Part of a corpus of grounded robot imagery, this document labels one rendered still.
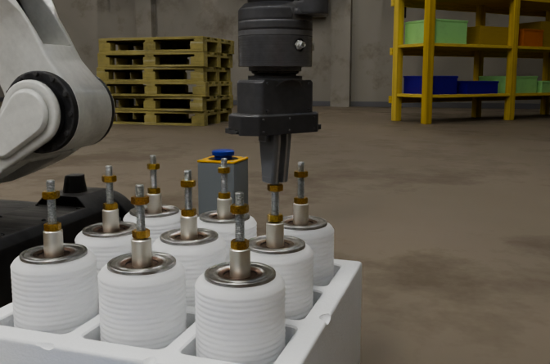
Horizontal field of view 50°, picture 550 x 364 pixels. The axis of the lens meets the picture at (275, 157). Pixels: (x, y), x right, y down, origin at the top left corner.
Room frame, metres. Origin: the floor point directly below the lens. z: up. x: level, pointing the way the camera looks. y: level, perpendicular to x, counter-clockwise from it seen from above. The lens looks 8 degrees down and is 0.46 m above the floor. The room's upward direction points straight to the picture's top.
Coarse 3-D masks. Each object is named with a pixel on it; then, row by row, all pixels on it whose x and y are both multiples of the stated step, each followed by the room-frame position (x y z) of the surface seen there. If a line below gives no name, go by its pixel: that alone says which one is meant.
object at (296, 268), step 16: (256, 256) 0.68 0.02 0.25; (272, 256) 0.68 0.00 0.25; (288, 256) 0.68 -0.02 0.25; (304, 256) 0.69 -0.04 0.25; (288, 272) 0.67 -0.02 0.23; (304, 272) 0.69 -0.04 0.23; (288, 288) 0.67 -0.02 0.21; (304, 288) 0.69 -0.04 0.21; (288, 304) 0.67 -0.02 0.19; (304, 304) 0.69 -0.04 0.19
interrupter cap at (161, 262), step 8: (120, 256) 0.66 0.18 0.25; (128, 256) 0.66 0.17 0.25; (152, 256) 0.67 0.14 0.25; (160, 256) 0.66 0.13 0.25; (168, 256) 0.67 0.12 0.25; (112, 264) 0.64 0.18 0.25; (120, 264) 0.64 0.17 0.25; (128, 264) 0.64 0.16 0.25; (152, 264) 0.64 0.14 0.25; (160, 264) 0.63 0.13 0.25; (168, 264) 0.64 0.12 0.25; (120, 272) 0.61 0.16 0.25; (128, 272) 0.61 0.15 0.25; (136, 272) 0.61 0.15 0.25; (144, 272) 0.61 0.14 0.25; (152, 272) 0.61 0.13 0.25
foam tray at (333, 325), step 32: (320, 288) 0.76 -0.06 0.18; (352, 288) 0.80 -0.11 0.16; (0, 320) 0.66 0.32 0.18; (96, 320) 0.66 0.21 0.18; (192, 320) 0.68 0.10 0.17; (288, 320) 0.66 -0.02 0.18; (320, 320) 0.66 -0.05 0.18; (352, 320) 0.81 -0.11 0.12; (0, 352) 0.61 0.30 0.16; (32, 352) 0.60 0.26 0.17; (64, 352) 0.59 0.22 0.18; (96, 352) 0.58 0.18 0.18; (128, 352) 0.58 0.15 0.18; (160, 352) 0.58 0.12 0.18; (192, 352) 0.61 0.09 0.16; (288, 352) 0.58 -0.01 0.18; (320, 352) 0.63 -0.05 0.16; (352, 352) 0.81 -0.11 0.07
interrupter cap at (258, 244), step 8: (256, 240) 0.73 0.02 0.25; (264, 240) 0.73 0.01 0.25; (288, 240) 0.73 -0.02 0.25; (296, 240) 0.73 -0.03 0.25; (256, 248) 0.70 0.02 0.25; (264, 248) 0.70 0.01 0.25; (272, 248) 0.71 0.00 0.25; (280, 248) 0.71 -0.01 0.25; (288, 248) 0.70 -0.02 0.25; (296, 248) 0.69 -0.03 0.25
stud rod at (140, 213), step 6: (138, 186) 0.64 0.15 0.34; (138, 192) 0.64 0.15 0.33; (144, 204) 0.65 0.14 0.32; (138, 210) 0.64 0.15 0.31; (144, 210) 0.64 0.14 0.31; (138, 216) 0.64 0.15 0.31; (144, 216) 0.64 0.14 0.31; (138, 222) 0.64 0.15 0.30; (144, 222) 0.64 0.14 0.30; (138, 228) 0.64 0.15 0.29; (144, 228) 0.64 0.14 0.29
